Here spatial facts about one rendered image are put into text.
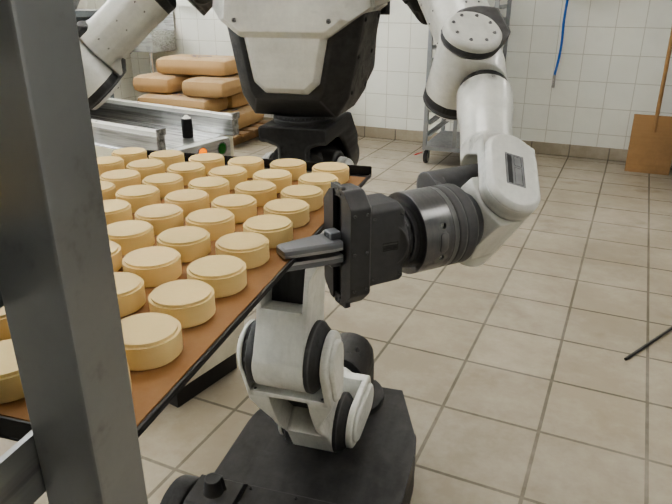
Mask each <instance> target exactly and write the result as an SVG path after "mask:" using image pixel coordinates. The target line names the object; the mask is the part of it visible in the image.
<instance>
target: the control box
mask: <svg viewBox="0 0 672 504"><path fill-rule="evenodd" d="M221 143H224V144H225V145H226V151H225V153H224V154H221V155H224V156H231V148H230V137H226V136H220V137H216V138H212V139H208V140H204V141H200V142H196V143H192V144H189V145H185V146H181V147H177V148H173V149H169V150H178V151H181V152H183V153H196V154H199V151H200V150H201V149H202V148H204V149H206V151H207V153H217V154H220V153H219V145H220V144H221Z"/></svg>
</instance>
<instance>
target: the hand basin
mask: <svg viewBox="0 0 672 504"><path fill-rule="evenodd" d="M176 6H193V5H192V4H191V3H190V2H189V1H187V0H176ZM174 29H175V23H174V12H173V11H172V12H171V13H170V14H169V15H168V16H167V17H166V18H165V19H164V20H163V21H162V22H160V23H159V24H158V26H156V27H155V28H154V29H153V30H152V31H151V32H150V34H149V35H148V36H147V37H146V38H145V39H144V40H143V41H142V42H141V43H140V44H139V45H138V46H137V47H136V48H135V49H134V50H133V51H132V52H145V53H149V59H150V68H151V73H154V72H155V68H154V58H153V53H157V52H165V51H173V50H176V38H175V30H174Z"/></svg>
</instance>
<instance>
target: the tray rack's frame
mask: <svg viewBox="0 0 672 504"><path fill-rule="evenodd" d="M432 45H433V37H432V34H431V32H430V29H429V31H428V50H427V69H426V83H427V80H428V76H429V73H430V69H431V66H432V63H431V58H432ZM428 120H429V112H428V108H427V107H426V106H425V107H424V125H423V144H422V150H423V154H424V151H425V150H428V158H429V156H430V150H432V151H443V152H454V153H460V132H457V123H458V120H454V122H453V131H440V132H439V133H438V134H436V135H435V136H434V137H433V138H432V139H430V140H429V141H428V142H427V138H428V136H427V132H428V124H427V122H428Z"/></svg>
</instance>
